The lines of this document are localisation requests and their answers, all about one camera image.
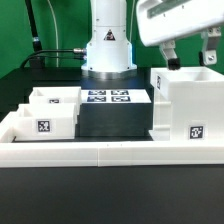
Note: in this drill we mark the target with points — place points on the white fiducial marker sheet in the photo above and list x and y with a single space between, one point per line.
115 96

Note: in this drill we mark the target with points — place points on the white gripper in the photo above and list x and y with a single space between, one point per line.
164 20

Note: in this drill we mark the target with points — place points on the white front drawer box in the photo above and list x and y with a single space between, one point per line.
45 122

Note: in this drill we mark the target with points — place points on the white U-shaped fence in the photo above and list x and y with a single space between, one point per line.
102 154

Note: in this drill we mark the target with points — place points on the white rear drawer box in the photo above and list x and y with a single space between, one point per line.
54 95

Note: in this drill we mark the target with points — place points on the white drawer box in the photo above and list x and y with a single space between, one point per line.
45 122
54 95

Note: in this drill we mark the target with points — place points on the white drawer cabinet housing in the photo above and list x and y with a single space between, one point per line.
188 104

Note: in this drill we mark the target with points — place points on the black camera stand pole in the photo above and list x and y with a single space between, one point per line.
36 62

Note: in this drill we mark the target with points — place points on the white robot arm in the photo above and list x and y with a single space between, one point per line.
109 52

